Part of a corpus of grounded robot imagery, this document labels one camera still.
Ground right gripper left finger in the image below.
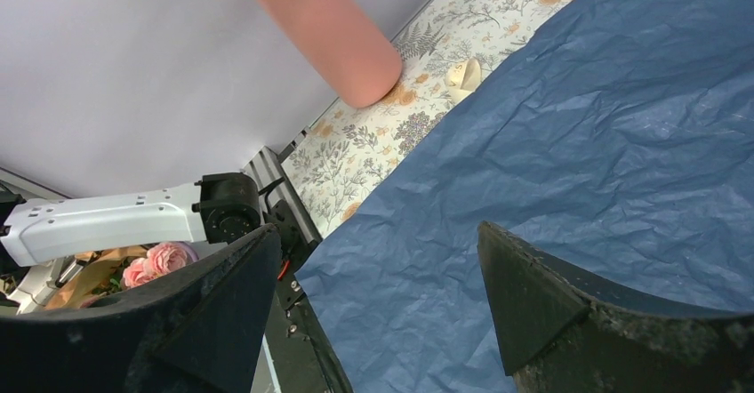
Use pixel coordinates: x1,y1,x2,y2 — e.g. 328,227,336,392
1,225,281,392

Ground pink ceramic vase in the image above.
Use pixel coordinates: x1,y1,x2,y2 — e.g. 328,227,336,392
257,0,403,108

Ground small cream ribbon scrap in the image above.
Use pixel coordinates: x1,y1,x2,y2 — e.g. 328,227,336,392
445,58,482,98

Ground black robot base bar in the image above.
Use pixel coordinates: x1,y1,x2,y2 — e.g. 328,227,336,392
241,145,355,393

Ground blue paper bouquet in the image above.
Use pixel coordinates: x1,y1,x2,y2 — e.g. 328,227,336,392
299,0,753,392

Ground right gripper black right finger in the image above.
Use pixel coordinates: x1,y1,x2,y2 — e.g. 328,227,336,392
477,221,753,392

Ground floral patterned table mat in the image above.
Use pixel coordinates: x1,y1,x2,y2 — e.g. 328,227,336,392
284,0,572,236

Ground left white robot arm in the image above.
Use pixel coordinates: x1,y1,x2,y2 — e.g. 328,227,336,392
1,172,261,314

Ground spare bouquet below table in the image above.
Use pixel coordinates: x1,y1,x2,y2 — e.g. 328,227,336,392
44,242,199,310

